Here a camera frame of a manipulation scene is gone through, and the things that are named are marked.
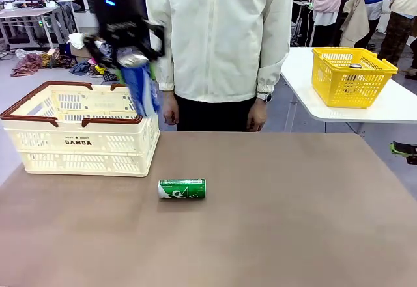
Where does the brown basket handle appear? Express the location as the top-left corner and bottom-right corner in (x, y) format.
(0, 81), (94, 128)
(81, 83), (146, 128)

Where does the cream DAMDA shopping basket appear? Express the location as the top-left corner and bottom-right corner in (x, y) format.
(0, 81), (161, 178)

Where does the person in brown trousers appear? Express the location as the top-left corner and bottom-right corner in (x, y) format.
(377, 0), (417, 67)

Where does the white cloth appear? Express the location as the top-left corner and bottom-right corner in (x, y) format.
(68, 32), (102, 51)

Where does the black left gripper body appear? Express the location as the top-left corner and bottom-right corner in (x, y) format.
(85, 0), (154, 57)

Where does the beige coat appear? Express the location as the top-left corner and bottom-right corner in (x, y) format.
(340, 0), (371, 49)

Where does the cardboard box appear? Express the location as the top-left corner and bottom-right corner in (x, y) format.
(70, 41), (95, 64)

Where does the white side table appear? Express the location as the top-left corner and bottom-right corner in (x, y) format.
(280, 46), (417, 135)

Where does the person in cream jacket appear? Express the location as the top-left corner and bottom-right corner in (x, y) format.
(145, 0), (293, 133)

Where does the person's right forearm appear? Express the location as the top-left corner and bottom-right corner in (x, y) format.
(146, 39), (177, 92)

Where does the person's right hand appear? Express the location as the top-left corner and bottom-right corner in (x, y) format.
(162, 90), (179, 126)

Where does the grey work table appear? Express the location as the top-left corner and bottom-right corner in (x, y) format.
(0, 0), (81, 50)

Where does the person's left hand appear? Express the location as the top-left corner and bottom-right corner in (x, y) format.
(246, 100), (267, 132)

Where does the pile of coloured clothes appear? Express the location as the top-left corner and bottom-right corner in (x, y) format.
(42, 39), (120, 83)

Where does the person's left forearm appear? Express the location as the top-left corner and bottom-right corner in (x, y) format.
(255, 49), (291, 95)

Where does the red-brown patterned cloth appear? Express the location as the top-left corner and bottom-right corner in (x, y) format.
(10, 51), (43, 78)

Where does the green drink can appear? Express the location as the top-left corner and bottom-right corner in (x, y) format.
(157, 178), (207, 200)

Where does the yellow plastic basket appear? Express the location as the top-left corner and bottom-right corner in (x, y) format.
(311, 46), (399, 109)

